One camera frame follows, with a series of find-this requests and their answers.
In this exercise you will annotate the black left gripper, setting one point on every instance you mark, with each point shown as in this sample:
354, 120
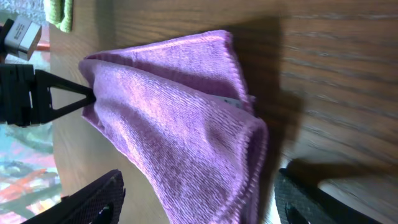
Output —
16, 102

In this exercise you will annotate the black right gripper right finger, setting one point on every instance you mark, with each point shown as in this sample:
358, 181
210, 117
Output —
298, 202

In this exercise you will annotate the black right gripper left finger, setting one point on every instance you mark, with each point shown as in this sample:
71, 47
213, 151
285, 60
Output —
99, 202

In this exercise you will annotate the purple microfiber cloth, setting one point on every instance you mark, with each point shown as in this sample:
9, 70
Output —
179, 110

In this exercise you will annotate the folded light green cloth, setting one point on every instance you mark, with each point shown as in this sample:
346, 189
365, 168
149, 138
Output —
59, 13

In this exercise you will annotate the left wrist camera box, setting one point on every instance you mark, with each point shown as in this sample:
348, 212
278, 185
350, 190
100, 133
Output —
20, 37

